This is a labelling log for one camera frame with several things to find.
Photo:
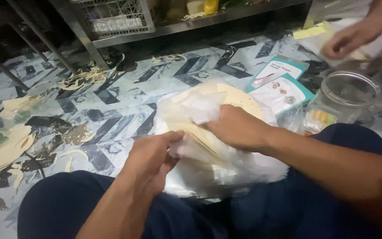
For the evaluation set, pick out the yellow paper note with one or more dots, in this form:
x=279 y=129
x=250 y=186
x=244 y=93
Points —
x=310 y=31

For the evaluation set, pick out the clear plastic jar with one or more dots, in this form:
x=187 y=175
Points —
x=347 y=96

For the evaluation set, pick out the grey plastic crate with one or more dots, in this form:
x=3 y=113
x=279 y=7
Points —
x=118 y=16

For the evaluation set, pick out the pile of dough wrapper scraps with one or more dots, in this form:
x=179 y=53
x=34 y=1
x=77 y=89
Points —
x=7 y=146

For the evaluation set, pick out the person's dark blue trousers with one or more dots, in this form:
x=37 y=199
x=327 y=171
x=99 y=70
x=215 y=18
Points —
x=211 y=212

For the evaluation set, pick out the clear plastic bag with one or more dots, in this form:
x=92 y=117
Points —
x=217 y=146

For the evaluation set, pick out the stack of round dough wrappers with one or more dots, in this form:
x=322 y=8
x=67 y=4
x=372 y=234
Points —
x=211 y=116

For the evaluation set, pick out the yellow plastic bottle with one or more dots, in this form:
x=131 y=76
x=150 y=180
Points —
x=211 y=6

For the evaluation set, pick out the steel shelf rack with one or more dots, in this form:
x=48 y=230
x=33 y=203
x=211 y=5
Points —
x=164 y=23

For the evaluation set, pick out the small snack packet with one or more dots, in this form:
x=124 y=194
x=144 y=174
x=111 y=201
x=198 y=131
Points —
x=318 y=120

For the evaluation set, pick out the person's right hand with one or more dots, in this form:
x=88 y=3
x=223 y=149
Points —
x=239 y=127

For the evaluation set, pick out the teal plastic glove packet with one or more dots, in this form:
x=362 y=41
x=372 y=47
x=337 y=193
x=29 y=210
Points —
x=279 y=71
x=284 y=94

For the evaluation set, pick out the person's left hand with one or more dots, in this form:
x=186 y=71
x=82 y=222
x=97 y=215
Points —
x=149 y=161

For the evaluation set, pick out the person's right fingers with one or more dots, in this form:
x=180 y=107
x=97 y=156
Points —
x=211 y=125

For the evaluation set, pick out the heap of dough strips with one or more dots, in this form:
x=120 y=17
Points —
x=85 y=76

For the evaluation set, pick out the white plastic bag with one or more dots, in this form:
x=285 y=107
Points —
x=360 y=43

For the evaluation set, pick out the metal table legs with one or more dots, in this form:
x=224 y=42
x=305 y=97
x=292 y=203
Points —
x=8 y=46

